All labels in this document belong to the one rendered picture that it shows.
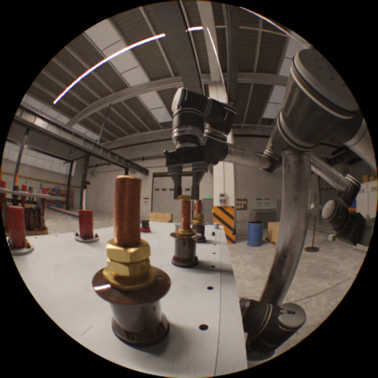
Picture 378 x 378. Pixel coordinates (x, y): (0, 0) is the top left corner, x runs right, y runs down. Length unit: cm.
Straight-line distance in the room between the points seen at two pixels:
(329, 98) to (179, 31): 321
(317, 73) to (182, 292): 45
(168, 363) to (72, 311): 16
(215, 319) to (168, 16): 344
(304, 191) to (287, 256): 20
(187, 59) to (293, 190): 349
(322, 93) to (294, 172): 26
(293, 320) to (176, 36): 367
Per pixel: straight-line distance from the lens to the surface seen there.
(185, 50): 352
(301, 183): 42
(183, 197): 37
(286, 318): 44
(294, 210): 42
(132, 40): 980
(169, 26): 333
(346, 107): 26
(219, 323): 24
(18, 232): 53
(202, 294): 29
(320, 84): 25
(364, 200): 487
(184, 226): 39
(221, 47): 923
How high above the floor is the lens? 154
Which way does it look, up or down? 7 degrees up
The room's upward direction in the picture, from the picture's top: 1 degrees clockwise
